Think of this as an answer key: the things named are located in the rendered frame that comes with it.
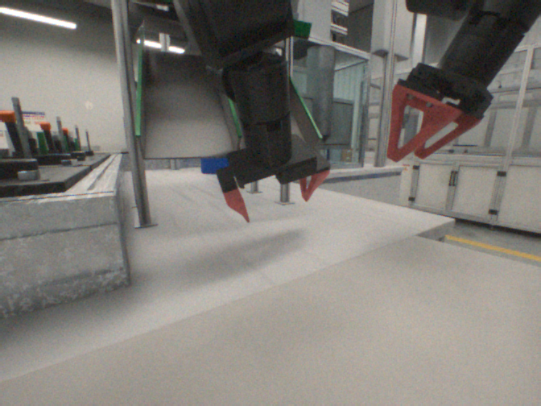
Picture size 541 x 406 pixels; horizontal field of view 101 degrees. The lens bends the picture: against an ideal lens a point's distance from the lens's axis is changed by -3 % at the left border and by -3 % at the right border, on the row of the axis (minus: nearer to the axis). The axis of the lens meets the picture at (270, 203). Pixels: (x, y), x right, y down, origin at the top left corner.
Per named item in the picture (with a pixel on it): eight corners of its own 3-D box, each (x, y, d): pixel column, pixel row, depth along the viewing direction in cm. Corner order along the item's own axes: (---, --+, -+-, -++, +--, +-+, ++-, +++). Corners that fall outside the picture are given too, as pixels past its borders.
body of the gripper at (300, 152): (228, 165, 32) (213, 112, 27) (295, 144, 34) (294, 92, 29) (241, 193, 28) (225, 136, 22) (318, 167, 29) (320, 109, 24)
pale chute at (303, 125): (311, 155, 43) (322, 138, 40) (243, 157, 39) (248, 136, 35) (272, 69, 57) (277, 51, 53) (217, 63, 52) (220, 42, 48)
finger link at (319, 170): (268, 196, 39) (261, 146, 32) (307, 183, 40) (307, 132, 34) (284, 224, 34) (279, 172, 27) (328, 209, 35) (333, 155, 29)
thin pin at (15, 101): (30, 159, 33) (18, 97, 31) (23, 159, 33) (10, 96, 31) (32, 158, 34) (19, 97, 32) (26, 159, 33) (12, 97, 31)
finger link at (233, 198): (228, 209, 37) (211, 161, 31) (270, 196, 39) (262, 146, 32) (239, 241, 33) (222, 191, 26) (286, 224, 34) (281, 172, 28)
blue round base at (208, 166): (235, 173, 125) (233, 144, 122) (206, 175, 117) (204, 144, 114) (225, 170, 138) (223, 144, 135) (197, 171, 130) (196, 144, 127)
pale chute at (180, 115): (237, 158, 36) (242, 135, 32) (142, 160, 31) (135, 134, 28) (212, 58, 49) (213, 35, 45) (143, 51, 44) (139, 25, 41)
